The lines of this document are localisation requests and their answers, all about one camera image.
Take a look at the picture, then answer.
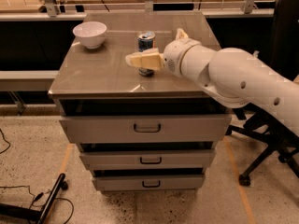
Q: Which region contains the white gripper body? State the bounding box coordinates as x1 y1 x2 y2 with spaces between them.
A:
163 38 200 77

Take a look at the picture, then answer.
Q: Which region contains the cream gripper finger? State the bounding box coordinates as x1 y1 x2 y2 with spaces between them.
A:
176 28 189 40
125 49 164 70

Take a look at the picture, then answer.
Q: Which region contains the redbull can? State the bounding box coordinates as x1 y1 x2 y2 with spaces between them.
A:
138 31 155 77

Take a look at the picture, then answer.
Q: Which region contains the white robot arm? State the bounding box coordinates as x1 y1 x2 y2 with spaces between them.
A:
125 29 299 135

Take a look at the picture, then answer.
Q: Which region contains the white bowl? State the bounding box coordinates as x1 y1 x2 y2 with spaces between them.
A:
73 21 107 49

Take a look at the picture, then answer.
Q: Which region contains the grey drawer cabinet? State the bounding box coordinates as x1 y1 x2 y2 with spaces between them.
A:
49 12 228 178

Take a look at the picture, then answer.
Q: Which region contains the top drawer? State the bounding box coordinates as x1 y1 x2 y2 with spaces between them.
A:
60 114 231 144

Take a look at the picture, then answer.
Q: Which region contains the drawer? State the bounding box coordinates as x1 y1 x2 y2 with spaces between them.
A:
60 114 231 144
80 149 215 171
93 175 205 192

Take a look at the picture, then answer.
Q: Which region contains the middle drawer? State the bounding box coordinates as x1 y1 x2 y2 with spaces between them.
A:
80 149 215 171

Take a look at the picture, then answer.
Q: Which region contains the bottom drawer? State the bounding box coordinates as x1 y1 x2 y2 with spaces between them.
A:
93 175 205 192

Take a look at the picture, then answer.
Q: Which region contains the black office chair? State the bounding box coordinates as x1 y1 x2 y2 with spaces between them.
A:
226 0 299 186

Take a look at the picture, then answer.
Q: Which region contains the black stand base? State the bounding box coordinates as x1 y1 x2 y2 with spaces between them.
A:
0 173 69 224

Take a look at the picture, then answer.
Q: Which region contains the black floor cable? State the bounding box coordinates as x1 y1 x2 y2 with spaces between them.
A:
0 128 75 224

